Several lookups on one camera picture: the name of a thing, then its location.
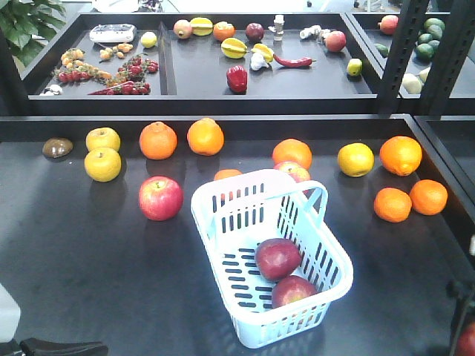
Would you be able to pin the yellow starfruit right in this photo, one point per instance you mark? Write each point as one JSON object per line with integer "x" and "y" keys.
{"x": 264, "y": 50}

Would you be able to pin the yellow fruit back corner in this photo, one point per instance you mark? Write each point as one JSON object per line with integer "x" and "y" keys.
{"x": 102, "y": 138}

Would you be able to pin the black rear vegetable tray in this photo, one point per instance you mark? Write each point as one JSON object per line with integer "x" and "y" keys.
{"x": 344, "y": 76}

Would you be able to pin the yellow fruit back left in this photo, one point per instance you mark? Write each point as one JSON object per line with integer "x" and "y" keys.
{"x": 103, "y": 164}

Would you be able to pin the light blue plastic basket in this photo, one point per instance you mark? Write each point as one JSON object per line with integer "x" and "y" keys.
{"x": 234, "y": 215}

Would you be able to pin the small orange right front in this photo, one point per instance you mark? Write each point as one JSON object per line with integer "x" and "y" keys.
{"x": 392, "y": 205}

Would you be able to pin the brown round fruit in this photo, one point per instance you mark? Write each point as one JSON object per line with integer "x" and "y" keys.
{"x": 57, "y": 147}

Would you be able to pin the pale mango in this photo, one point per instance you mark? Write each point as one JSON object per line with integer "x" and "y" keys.
{"x": 411, "y": 83}

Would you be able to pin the white garlic bulb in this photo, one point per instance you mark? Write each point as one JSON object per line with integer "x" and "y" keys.
{"x": 258, "y": 62}

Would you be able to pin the large orange far right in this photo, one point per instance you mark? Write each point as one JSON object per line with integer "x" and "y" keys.
{"x": 401, "y": 155}

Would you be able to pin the orange behind centre apple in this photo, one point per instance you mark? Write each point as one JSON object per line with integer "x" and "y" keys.
{"x": 292, "y": 150}

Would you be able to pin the yellow starfruit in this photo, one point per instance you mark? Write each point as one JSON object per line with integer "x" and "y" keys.
{"x": 233, "y": 48}
{"x": 264, "y": 50}

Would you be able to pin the black wooden apple display table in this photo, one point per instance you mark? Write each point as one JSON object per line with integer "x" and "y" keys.
{"x": 83, "y": 263}

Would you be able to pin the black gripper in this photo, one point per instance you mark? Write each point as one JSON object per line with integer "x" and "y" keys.
{"x": 463, "y": 316}

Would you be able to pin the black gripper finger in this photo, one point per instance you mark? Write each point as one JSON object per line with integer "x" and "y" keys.
{"x": 37, "y": 347}

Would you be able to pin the small orange far right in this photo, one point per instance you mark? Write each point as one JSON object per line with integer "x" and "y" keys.
{"x": 428, "y": 197}

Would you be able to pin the yellow starfruit left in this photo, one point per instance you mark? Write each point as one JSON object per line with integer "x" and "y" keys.
{"x": 233, "y": 48}

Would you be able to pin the yellow round fruit right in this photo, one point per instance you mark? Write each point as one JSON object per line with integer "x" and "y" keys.
{"x": 355, "y": 159}

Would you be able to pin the white remote controller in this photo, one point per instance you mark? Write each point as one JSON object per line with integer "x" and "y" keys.
{"x": 112, "y": 33}

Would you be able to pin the black vertical rack post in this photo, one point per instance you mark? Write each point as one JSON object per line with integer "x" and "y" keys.
{"x": 455, "y": 37}

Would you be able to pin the red apple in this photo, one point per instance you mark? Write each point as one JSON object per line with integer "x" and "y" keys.
{"x": 291, "y": 289}
{"x": 465, "y": 345}
{"x": 160, "y": 198}
{"x": 277, "y": 258}
{"x": 293, "y": 169}

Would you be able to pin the orange back left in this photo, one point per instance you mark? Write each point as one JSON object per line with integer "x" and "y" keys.
{"x": 158, "y": 141}

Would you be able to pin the red chili pepper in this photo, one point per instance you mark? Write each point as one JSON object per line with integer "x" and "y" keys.
{"x": 294, "y": 63}

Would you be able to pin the red bell pepper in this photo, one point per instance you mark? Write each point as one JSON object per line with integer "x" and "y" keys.
{"x": 237, "y": 79}

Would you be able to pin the small orange centre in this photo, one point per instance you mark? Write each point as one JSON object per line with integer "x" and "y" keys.
{"x": 226, "y": 173}

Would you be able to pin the black rear avocado tray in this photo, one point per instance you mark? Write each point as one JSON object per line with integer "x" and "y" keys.
{"x": 423, "y": 52}

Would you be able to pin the small orange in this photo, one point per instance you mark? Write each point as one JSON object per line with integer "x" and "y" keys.
{"x": 428, "y": 197}
{"x": 392, "y": 205}
{"x": 226, "y": 173}

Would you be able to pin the green potted plant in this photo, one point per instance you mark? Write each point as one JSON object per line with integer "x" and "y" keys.
{"x": 23, "y": 21}

